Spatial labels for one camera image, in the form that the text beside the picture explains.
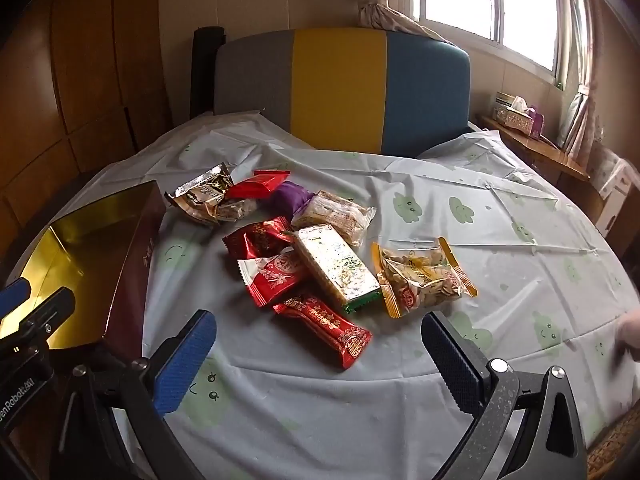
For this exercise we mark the patterned tissue box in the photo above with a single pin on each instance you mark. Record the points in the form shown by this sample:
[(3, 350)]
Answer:
[(513, 112)]

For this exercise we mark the purple snack packet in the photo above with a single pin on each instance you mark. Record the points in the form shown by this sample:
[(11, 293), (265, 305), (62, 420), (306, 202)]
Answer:
[(288, 198)]

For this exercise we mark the person's right hand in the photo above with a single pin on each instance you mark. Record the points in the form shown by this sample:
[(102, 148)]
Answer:
[(627, 334)]

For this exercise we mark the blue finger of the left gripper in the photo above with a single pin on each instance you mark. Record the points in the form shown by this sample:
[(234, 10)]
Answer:
[(48, 317), (13, 296)]

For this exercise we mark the wooden side shelf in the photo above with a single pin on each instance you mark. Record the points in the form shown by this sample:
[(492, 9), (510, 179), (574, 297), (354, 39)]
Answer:
[(552, 164)]

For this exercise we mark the clear rice cracker packet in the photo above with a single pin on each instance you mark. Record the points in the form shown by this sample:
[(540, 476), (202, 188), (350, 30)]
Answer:
[(348, 218)]

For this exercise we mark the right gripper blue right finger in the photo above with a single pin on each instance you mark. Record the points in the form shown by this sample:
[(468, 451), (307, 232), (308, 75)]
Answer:
[(549, 442)]

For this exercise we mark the white storage box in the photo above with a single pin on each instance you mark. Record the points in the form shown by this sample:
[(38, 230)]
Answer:
[(614, 178)]

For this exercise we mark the red flat snack packet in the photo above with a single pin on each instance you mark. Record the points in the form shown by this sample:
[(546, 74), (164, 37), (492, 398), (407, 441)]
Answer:
[(259, 186)]

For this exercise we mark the long red gold packet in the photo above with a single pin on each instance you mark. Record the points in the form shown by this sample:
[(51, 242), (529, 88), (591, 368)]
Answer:
[(347, 339)]

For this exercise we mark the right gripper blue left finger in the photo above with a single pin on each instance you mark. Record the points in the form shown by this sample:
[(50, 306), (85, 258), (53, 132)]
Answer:
[(152, 388)]

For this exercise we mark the green edged biscuit packet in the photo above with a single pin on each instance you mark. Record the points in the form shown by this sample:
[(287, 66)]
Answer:
[(341, 274)]

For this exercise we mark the cloud print tablecloth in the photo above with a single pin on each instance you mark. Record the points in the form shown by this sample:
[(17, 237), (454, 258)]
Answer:
[(232, 303)]

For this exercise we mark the crinkled red candy packet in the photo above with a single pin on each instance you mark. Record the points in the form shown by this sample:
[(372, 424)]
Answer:
[(265, 238)]

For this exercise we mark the small clear nougat packet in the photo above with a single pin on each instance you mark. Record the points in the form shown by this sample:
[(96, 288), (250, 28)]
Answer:
[(235, 210)]

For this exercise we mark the wicker chair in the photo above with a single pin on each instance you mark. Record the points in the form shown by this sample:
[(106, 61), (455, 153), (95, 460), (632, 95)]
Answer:
[(609, 444)]

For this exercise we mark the window frame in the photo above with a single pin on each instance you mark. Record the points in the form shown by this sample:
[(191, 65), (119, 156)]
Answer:
[(529, 28)]

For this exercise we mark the red white snack packet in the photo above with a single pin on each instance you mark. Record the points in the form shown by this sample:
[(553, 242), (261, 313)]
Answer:
[(269, 278)]

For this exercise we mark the brown silver snack packet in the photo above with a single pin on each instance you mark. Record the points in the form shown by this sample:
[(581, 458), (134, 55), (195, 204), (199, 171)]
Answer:
[(200, 197)]

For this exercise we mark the grey yellow blue chair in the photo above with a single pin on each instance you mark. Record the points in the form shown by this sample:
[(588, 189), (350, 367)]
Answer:
[(349, 88)]

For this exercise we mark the orange edged peanut packet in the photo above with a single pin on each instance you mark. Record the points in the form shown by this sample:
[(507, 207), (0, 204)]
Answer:
[(415, 276)]

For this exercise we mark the maroon gold gift box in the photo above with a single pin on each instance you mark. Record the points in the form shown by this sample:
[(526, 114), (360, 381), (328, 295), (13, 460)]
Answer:
[(102, 252)]

